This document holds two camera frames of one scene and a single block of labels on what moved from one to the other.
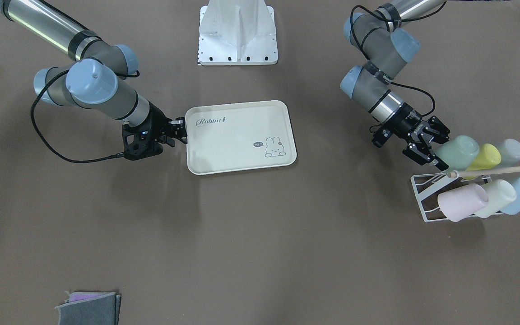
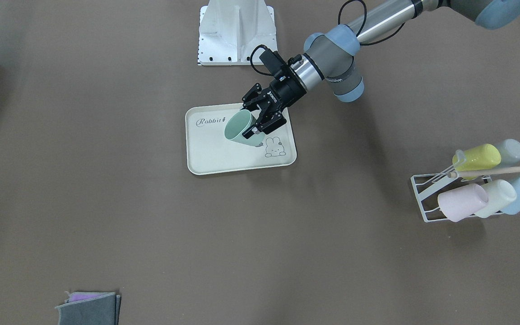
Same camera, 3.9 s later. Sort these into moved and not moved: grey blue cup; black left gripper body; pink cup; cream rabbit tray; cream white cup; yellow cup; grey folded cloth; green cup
Moved: black left gripper body; green cup
Not moved: cream white cup; yellow cup; cream rabbit tray; grey folded cloth; pink cup; grey blue cup
